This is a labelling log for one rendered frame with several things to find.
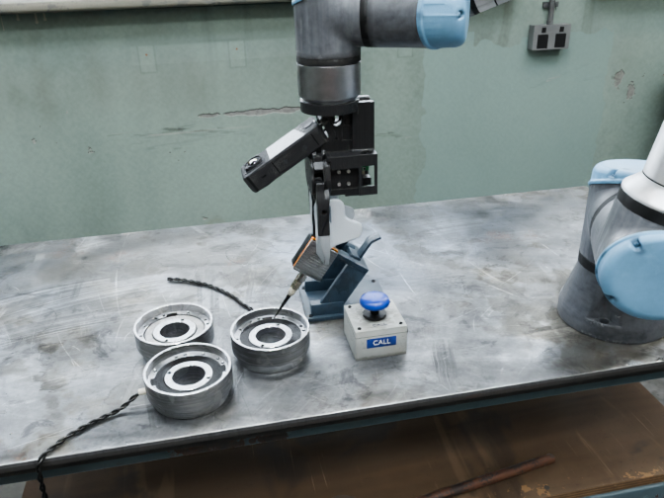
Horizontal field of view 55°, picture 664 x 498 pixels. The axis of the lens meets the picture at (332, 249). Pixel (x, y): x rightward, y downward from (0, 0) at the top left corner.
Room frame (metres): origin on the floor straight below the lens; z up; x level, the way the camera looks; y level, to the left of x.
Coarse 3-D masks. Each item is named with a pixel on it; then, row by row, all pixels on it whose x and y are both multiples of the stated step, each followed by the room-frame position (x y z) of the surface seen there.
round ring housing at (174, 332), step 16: (176, 304) 0.78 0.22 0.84; (192, 304) 0.78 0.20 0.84; (144, 320) 0.75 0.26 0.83; (176, 320) 0.76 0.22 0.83; (208, 320) 0.76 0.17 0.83; (160, 336) 0.72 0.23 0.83; (176, 336) 0.75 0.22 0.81; (192, 336) 0.72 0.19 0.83; (208, 336) 0.72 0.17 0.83; (144, 352) 0.69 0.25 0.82
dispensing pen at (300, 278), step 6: (312, 234) 0.77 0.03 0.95; (306, 240) 0.76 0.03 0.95; (300, 246) 0.77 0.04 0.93; (300, 252) 0.76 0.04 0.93; (294, 258) 0.76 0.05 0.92; (300, 276) 0.75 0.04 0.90; (306, 276) 0.75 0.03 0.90; (294, 282) 0.75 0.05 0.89; (300, 282) 0.75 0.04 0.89; (294, 288) 0.75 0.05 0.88; (288, 294) 0.75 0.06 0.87; (282, 306) 0.75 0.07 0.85
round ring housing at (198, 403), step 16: (160, 352) 0.67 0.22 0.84; (176, 352) 0.68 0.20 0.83; (192, 352) 0.68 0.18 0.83; (208, 352) 0.68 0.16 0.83; (224, 352) 0.66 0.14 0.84; (144, 368) 0.63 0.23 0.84; (160, 368) 0.65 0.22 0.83; (176, 368) 0.65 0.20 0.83; (192, 368) 0.65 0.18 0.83; (208, 368) 0.65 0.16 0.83; (144, 384) 0.61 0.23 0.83; (176, 384) 0.62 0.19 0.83; (192, 384) 0.61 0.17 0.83; (224, 384) 0.61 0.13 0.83; (160, 400) 0.59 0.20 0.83; (176, 400) 0.58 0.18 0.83; (192, 400) 0.58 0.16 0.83; (208, 400) 0.59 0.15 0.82; (224, 400) 0.62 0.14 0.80; (176, 416) 0.59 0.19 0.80; (192, 416) 0.59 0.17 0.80
